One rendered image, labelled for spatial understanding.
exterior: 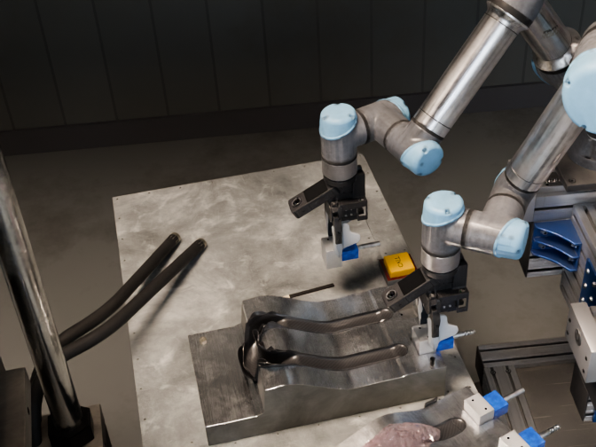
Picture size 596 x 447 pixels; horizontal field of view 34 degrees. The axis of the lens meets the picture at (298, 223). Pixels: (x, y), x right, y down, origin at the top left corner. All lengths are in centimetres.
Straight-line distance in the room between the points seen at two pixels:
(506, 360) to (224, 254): 98
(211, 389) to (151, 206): 73
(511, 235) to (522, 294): 170
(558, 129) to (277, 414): 78
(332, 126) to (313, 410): 57
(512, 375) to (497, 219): 116
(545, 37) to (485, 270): 150
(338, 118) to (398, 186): 197
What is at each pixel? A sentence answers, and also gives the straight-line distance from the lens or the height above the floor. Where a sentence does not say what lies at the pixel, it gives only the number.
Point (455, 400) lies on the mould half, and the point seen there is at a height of 86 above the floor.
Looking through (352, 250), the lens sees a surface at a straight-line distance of 217.
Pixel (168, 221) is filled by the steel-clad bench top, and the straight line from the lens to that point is 253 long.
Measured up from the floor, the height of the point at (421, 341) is 93.
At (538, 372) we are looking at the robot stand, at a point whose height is 21.
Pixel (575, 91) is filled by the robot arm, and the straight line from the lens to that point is 153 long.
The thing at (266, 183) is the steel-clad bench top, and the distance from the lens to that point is 262.
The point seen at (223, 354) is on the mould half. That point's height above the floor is 86.
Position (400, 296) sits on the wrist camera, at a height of 106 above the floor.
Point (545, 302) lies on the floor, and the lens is 345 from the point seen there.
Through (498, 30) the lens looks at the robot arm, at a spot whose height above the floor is 147.
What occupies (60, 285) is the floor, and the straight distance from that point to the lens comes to 364.
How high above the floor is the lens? 238
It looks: 40 degrees down
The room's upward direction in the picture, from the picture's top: 4 degrees counter-clockwise
